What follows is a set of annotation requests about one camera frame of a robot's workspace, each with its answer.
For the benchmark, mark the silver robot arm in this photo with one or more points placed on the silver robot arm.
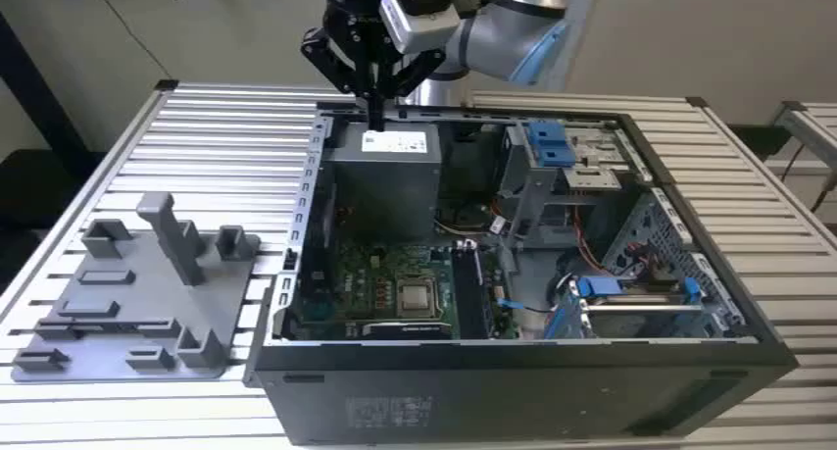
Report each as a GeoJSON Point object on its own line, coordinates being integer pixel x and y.
{"type": "Point", "coordinates": [503, 43]}

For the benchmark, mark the metal CPU socket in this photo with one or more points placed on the metal CPU socket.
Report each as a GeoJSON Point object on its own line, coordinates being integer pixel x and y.
{"type": "Point", "coordinates": [395, 317]}

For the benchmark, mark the aluminium side table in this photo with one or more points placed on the aluminium side table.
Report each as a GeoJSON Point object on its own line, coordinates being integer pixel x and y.
{"type": "Point", "coordinates": [810, 121]}

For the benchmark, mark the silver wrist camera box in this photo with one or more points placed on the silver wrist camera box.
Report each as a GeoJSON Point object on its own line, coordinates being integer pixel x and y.
{"type": "Point", "coordinates": [418, 23]}

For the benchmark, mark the blue carrier holding silver disk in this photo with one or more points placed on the blue carrier holding silver disk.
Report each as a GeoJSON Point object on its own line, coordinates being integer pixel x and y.
{"type": "Point", "coordinates": [627, 305]}

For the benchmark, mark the black PC case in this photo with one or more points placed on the black PC case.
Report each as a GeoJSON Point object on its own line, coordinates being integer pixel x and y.
{"type": "Point", "coordinates": [458, 406]}

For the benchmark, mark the black bulky object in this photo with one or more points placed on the black bulky object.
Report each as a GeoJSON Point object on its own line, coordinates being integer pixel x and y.
{"type": "Point", "coordinates": [38, 200]}

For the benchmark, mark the black cooling fan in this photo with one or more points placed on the black cooling fan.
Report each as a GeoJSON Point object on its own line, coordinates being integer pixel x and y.
{"type": "Point", "coordinates": [467, 214]}

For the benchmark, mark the black slanted beam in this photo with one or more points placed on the black slanted beam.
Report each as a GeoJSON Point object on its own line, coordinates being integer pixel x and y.
{"type": "Point", "coordinates": [38, 92]}

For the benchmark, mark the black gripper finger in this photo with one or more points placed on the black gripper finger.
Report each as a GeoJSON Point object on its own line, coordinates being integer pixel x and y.
{"type": "Point", "coordinates": [418, 72]}
{"type": "Point", "coordinates": [329, 60]}

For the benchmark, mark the black table corner cap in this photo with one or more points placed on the black table corner cap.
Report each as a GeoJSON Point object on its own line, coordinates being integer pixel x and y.
{"type": "Point", "coordinates": [697, 102]}
{"type": "Point", "coordinates": [167, 84]}

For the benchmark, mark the green motherboard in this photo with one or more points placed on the green motherboard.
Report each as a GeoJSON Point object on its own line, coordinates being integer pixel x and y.
{"type": "Point", "coordinates": [365, 273]}

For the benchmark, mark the grey parts rack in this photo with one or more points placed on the grey parts rack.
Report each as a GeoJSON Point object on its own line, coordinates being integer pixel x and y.
{"type": "Point", "coordinates": [149, 293]}

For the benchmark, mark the grey power supply unit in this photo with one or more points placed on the grey power supply unit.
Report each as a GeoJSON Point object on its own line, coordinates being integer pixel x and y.
{"type": "Point", "coordinates": [385, 195]}

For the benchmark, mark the black box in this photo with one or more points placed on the black box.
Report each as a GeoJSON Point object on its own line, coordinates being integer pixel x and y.
{"type": "Point", "coordinates": [758, 141]}

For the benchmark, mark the silver CPU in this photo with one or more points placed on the silver CPU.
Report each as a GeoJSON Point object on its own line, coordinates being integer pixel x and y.
{"type": "Point", "coordinates": [416, 297]}

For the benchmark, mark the grey disk bay cage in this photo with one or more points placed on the grey disk bay cage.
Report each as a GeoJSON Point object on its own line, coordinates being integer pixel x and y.
{"type": "Point", "coordinates": [530, 190]}

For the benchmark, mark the white RAM slot latch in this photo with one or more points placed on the white RAM slot latch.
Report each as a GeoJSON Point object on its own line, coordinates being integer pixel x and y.
{"type": "Point", "coordinates": [466, 244]}

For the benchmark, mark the black graphics card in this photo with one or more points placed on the black graphics card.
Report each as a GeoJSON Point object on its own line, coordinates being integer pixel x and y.
{"type": "Point", "coordinates": [404, 330]}

